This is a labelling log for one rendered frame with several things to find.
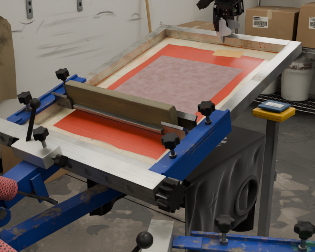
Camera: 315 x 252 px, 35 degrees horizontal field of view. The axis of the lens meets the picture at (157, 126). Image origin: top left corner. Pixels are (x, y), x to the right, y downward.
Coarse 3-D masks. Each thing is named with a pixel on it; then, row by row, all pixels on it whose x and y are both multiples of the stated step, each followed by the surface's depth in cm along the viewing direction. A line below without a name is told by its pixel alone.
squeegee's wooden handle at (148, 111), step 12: (72, 84) 152; (84, 84) 151; (72, 96) 155; (84, 96) 151; (96, 96) 147; (108, 96) 143; (120, 96) 141; (132, 96) 140; (96, 108) 150; (108, 108) 146; (120, 108) 143; (132, 108) 139; (144, 108) 136; (156, 108) 133; (168, 108) 131; (144, 120) 139; (156, 120) 135; (168, 120) 132
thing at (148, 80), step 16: (176, 48) 187; (192, 48) 185; (144, 64) 180; (160, 64) 178; (176, 64) 176; (192, 64) 174; (128, 80) 172; (144, 80) 170; (160, 80) 168; (176, 80) 166; (144, 96) 160; (80, 112) 159; (64, 128) 152; (80, 128) 150; (96, 128) 149; (112, 128) 147
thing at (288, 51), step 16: (160, 32) 194; (176, 32) 193; (192, 32) 188; (208, 32) 186; (128, 48) 186; (144, 48) 189; (256, 48) 174; (272, 48) 170; (288, 48) 164; (112, 64) 177; (272, 64) 157; (288, 64) 162; (96, 80) 172; (256, 80) 150; (272, 80) 155; (240, 96) 144; (256, 96) 149; (48, 112) 158; (240, 112) 143; (80, 144) 137; (128, 160) 127
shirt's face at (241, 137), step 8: (232, 128) 183; (240, 128) 183; (232, 136) 175; (240, 136) 175; (248, 136) 175; (256, 136) 175; (224, 144) 168; (232, 144) 168; (240, 144) 168; (216, 152) 162; (224, 152) 162; (232, 152) 162; (208, 160) 156; (216, 160) 156; (200, 168) 151; (208, 168) 151; (192, 176) 146
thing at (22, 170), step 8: (16, 168) 123; (24, 168) 122; (32, 168) 122; (40, 168) 123; (48, 168) 125; (56, 168) 127; (8, 176) 121; (16, 176) 120; (24, 176) 120; (32, 176) 121; (48, 176) 125; (24, 184) 120; (16, 200) 119; (8, 208) 118
